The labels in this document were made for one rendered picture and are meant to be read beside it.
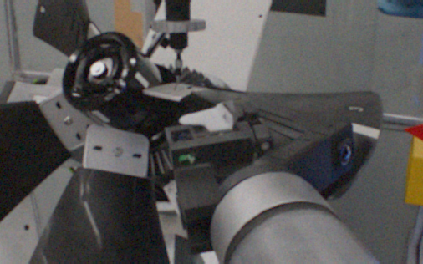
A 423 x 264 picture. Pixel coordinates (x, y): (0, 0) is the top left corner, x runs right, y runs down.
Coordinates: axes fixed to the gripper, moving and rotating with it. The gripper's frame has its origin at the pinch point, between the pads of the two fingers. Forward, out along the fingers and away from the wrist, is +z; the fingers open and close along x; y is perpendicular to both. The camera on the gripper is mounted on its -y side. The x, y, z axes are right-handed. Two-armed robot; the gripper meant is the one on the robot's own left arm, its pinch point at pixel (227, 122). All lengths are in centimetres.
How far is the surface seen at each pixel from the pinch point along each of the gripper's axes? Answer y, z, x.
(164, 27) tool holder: 4.9, 8.5, -10.2
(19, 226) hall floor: 97, 180, 108
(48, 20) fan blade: 24.5, 40.2, -12.0
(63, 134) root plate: 21.7, 18.9, 4.4
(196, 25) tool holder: 1.0, 8.4, -10.0
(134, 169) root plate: 11.3, 9.7, 7.9
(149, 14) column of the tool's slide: 4, 80, -8
